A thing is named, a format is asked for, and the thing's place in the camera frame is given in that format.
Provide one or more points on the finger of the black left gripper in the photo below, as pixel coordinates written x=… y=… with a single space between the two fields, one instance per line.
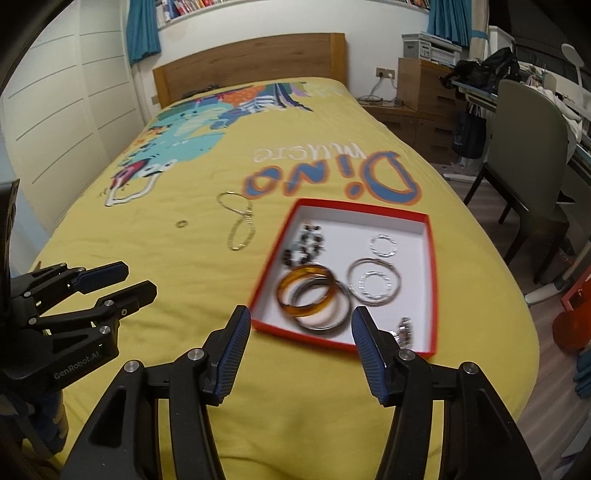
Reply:
x=125 y=302
x=101 y=277

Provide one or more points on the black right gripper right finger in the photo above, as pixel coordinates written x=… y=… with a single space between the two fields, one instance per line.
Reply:
x=480 y=437

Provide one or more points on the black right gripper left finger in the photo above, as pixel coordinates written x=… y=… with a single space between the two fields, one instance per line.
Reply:
x=120 y=439

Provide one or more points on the amber resin bangle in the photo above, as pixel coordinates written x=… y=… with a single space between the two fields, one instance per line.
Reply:
x=300 y=281

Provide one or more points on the twisted silver hoop earring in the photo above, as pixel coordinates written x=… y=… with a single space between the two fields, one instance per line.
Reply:
x=375 y=286

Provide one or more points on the red white jewelry box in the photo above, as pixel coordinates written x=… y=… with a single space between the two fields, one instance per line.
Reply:
x=351 y=231

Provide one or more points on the patterned gloved left hand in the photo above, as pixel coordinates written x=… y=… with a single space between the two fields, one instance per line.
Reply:
x=44 y=423

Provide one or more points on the yellow dino bedspread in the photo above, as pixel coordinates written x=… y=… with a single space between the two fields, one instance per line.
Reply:
x=195 y=204

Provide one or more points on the small silver charm cluster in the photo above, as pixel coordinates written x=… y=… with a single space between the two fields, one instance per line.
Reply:
x=404 y=333

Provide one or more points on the red orange plastic object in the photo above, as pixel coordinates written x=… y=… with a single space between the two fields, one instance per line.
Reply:
x=571 y=328

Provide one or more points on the thin silver hoop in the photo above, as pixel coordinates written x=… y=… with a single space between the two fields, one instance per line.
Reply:
x=364 y=265

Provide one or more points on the white wardrobe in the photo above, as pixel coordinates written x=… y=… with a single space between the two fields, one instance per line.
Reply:
x=70 y=107

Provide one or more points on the dark metal bangle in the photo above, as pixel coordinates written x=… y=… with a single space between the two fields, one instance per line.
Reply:
x=332 y=317

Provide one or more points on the left teal curtain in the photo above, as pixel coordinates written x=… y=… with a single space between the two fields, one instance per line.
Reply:
x=142 y=37

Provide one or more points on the teal curtain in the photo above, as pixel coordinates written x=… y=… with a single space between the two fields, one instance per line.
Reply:
x=142 y=37
x=451 y=20

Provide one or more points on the row of books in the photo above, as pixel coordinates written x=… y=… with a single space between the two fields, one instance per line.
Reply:
x=172 y=9

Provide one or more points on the wooden nightstand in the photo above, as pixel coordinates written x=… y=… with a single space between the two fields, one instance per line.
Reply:
x=429 y=134

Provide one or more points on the grey green chair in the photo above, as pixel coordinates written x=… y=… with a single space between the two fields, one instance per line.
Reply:
x=526 y=165

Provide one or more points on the wooden headboard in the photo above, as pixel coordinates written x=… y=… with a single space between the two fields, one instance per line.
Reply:
x=266 y=58

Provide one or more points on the wooden drawer chest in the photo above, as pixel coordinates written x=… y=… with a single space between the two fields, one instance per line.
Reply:
x=420 y=88

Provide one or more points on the black bag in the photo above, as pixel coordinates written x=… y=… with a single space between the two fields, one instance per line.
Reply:
x=485 y=75

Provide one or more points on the white desk lamp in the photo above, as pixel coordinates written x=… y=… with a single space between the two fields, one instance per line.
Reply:
x=575 y=59

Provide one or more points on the grey white printer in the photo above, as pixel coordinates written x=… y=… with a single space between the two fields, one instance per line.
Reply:
x=432 y=48

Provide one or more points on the right teal curtain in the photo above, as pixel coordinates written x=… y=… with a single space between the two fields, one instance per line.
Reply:
x=451 y=20

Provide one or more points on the wall power socket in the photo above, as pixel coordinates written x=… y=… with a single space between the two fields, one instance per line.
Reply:
x=385 y=73

